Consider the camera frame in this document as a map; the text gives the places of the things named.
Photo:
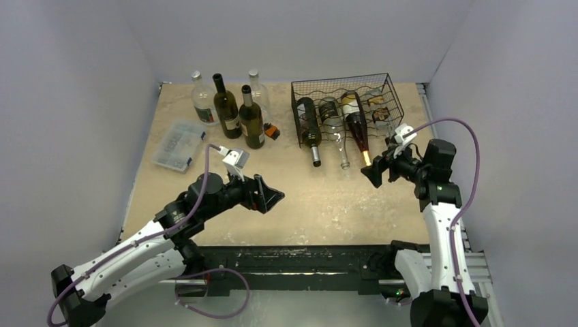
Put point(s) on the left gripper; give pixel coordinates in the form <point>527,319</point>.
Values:
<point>264,197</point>

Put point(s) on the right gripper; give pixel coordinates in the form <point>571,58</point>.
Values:
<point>387,162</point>

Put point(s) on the green bottle silver cap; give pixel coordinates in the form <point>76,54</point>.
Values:
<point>310,133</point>

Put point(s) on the clear glass bottle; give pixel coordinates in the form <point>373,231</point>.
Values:
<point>202,99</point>
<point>260,94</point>

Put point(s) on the dark green wine bottle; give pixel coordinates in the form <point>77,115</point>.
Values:
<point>226,108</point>

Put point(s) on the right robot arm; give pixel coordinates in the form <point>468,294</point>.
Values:
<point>442,293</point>

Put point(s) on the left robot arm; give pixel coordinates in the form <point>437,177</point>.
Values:
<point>82,292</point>

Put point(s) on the red bottle gold cap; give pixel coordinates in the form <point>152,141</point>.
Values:
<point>355,119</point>

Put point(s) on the clear slim empty bottle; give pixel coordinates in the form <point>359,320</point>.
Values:
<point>333,125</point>

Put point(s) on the orange hex key set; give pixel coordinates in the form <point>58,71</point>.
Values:
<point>271,131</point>

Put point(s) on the clear plastic organizer box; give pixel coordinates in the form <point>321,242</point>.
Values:
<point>179,145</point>

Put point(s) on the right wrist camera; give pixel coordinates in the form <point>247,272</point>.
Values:
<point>403,136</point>

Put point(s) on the black wire wine rack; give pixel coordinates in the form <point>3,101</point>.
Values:
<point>335,87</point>

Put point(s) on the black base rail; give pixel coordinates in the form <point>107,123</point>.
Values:
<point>364,269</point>

